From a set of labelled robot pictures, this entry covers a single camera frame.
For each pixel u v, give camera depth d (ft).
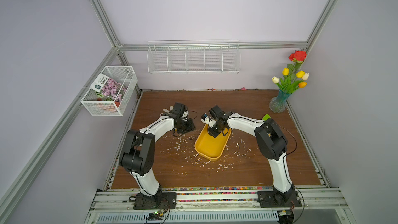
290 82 3.07
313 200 2.44
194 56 3.24
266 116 3.45
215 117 2.60
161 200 2.38
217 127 2.74
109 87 2.44
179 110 2.48
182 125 2.64
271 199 2.42
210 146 2.92
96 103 2.42
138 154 1.56
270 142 1.77
